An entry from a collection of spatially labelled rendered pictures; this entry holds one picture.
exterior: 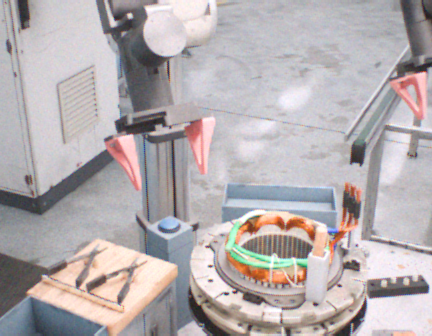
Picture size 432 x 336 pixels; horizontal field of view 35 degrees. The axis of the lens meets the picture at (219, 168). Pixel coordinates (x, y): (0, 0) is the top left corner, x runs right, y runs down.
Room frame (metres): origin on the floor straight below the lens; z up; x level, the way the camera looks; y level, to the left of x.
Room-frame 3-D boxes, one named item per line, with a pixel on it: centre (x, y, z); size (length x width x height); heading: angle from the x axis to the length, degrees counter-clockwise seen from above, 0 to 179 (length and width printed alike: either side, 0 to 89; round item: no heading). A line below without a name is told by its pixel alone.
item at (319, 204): (1.31, -0.13, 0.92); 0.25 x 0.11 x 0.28; 85
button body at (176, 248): (1.23, 0.11, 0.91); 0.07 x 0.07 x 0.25; 46
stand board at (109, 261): (1.01, 0.21, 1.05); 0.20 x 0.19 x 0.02; 151
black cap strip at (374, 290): (1.35, -0.43, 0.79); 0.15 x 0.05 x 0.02; 99
